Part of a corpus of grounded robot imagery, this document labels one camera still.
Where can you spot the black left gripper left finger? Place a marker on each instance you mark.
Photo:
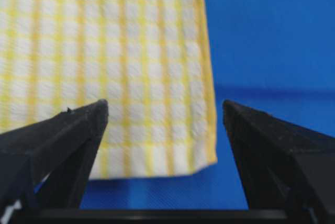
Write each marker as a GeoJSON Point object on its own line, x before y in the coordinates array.
{"type": "Point", "coordinates": [48, 164]}

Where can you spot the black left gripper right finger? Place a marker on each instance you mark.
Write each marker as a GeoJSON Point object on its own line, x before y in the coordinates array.
{"type": "Point", "coordinates": [286, 170]}

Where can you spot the yellow white striped towel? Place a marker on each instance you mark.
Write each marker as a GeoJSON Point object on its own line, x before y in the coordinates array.
{"type": "Point", "coordinates": [149, 59]}

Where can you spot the blue table cloth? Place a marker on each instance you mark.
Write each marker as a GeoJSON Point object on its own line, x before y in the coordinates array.
{"type": "Point", "coordinates": [276, 55]}

